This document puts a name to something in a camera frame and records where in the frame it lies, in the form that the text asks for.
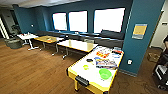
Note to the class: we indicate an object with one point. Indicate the green plate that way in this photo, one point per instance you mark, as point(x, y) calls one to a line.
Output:
point(104, 74)

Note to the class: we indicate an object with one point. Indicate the red and black item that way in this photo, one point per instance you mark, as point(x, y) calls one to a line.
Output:
point(117, 50)

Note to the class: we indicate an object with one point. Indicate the white table with items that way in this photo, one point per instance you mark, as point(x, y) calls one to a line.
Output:
point(91, 75)

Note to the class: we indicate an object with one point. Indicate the red and yellow box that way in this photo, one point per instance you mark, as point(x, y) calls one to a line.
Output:
point(102, 53)

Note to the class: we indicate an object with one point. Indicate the long light wooden table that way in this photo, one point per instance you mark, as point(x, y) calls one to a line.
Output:
point(76, 45)

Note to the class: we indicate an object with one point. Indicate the bright office window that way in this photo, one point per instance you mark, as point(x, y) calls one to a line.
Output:
point(109, 20)
point(78, 21)
point(59, 21)

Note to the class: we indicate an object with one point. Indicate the yellow wall sign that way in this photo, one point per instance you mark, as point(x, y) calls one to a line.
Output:
point(139, 31)

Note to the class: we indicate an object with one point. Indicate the black wheeled cart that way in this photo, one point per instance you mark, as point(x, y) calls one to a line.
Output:
point(161, 71)

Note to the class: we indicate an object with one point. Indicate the white wall outlet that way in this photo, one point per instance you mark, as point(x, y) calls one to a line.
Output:
point(130, 61)

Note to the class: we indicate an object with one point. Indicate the small wooden side table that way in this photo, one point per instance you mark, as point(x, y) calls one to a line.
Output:
point(46, 39)

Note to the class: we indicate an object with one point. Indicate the colourful board game box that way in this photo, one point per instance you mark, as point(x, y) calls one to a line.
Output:
point(106, 63)

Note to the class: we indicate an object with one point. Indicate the grey round armchair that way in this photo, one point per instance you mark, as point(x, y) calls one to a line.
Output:
point(13, 43)

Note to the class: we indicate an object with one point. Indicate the dark back cushion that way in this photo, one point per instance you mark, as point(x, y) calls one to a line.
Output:
point(111, 34)

